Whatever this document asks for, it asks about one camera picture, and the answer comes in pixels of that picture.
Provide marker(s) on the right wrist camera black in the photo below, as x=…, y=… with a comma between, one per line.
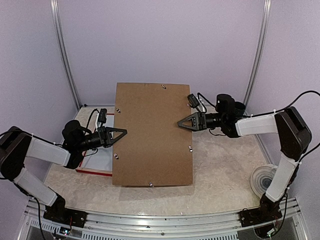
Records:
x=196, y=103

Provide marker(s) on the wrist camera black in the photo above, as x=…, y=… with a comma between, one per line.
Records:
x=196, y=103
x=101, y=118

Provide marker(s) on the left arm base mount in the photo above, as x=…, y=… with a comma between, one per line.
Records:
x=66, y=216

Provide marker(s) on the aluminium corner post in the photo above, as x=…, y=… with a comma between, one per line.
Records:
x=259, y=50
x=54, y=5

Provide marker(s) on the aluminium front rail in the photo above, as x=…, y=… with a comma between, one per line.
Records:
x=110, y=226

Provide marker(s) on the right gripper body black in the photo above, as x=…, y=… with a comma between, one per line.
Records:
x=204, y=124

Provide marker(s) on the autumn forest photo print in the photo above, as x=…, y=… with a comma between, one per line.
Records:
x=97, y=162

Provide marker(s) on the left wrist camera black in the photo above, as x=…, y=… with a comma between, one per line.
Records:
x=101, y=118

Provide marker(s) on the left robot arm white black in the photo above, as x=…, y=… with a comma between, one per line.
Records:
x=17, y=145

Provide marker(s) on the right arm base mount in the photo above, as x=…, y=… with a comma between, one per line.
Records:
x=251, y=217

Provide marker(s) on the wooden photo frame red edge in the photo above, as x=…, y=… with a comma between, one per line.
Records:
x=109, y=123

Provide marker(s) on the brown backing board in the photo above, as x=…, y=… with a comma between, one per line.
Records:
x=155, y=151

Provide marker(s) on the dark green cup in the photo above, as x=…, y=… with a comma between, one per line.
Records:
x=239, y=108

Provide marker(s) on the left aluminium corner post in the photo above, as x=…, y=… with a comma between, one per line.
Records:
x=54, y=5

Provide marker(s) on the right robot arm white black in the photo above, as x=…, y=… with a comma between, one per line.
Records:
x=293, y=133

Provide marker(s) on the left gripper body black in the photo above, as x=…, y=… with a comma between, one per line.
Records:
x=101, y=141

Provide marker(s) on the right aluminium corner post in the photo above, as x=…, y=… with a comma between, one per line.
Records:
x=259, y=50

